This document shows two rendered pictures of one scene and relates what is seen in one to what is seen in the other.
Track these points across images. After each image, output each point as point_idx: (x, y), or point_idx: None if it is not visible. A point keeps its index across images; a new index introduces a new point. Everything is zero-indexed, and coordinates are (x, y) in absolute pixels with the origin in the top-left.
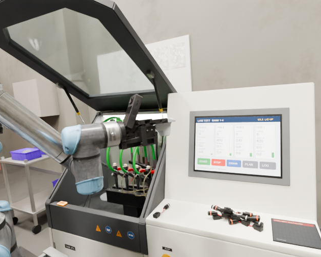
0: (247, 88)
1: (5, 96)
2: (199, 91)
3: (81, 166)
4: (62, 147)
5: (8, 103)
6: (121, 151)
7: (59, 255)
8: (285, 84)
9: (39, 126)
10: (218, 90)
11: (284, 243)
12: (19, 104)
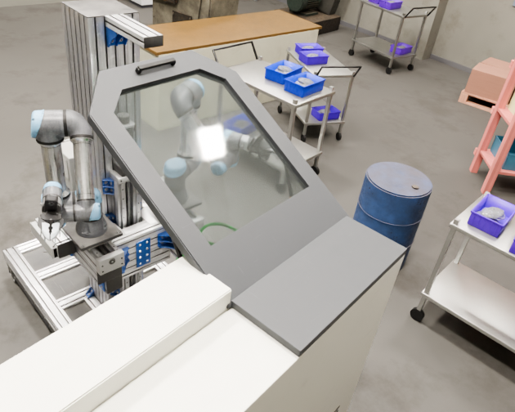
0: (70, 323)
1: (75, 145)
2: (140, 282)
3: None
4: (76, 193)
5: (73, 150)
6: (176, 259)
7: (108, 256)
8: (15, 356)
9: (75, 172)
10: (111, 298)
11: None
12: (77, 154)
